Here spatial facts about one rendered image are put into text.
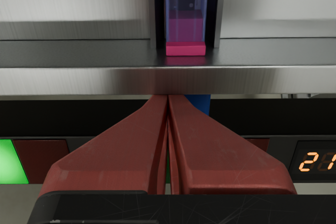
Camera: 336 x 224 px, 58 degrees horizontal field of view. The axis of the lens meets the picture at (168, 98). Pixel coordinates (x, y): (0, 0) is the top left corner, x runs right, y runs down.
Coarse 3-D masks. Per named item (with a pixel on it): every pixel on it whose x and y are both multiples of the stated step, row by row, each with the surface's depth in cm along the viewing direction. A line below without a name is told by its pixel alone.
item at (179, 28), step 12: (168, 0) 10; (180, 0) 10; (192, 0) 10; (204, 0) 10; (168, 12) 10; (180, 12) 10; (192, 12) 10; (204, 12) 10; (168, 24) 10; (180, 24) 10; (192, 24) 10; (204, 24) 10; (168, 36) 11; (180, 36) 11; (192, 36) 11; (204, 36) 11
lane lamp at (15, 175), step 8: (0, 144) 17; (8, 144) 17; (0, 152) 17; (8, 152) 17; (0, 160) 17; (8, 160) 17; (16, 160) 17; (0, 168) 18; (8, 168) 18; (16, 168) 18; (0, 176) 18; (8, 176) 18; (16, 176) 18; (24, 176) 18
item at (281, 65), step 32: (0, 64) 10; (32, 64) 10; (64, 64) 10; (96, 64) 10; (128, 64) 10; (160, 64) 10; (192, 64) 10; (224, 64) 10; (256, 64) 10; (288, 64) 10; (320, 64) 10
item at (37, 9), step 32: (0, 0) 11; (32, 0) 11; (64, 0) 11; (96, 0) 11; (128, 0) 11; (160, 0) 11; (224, 0) 11; (256, 0) 11; (288, 0) 11; (320, 0) 11; (0, 32) 12; (32, 32) 12; (64, 32) 12; (96, 32) 12; (128, 32) 12; (160, 32) 12; (224, 32) 12; (256, 32) 12; (288, 32) 12; (320, 32) 12
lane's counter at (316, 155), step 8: (296, 144) 17; (304, 144) 16; (312, 144) 16; (320, 144) 16; (328, 144) 16; (296, 152) 17; (304, 152) 17; (312, 152) 17; (320, 152) 17; (328, 152) 17; (296, 160) 17; (304, 160) 17; (312, 160) 17; (320, 160) 17; (328, 160) 17; (296, 168) 18; (304, 168) 18; (312, 168) 18; (320, 168) 18; (328, 168) 18; (296, 176) 18; (304, 176) 18; (312, 176) 18; (320, 176) 18; (328, 176) 18
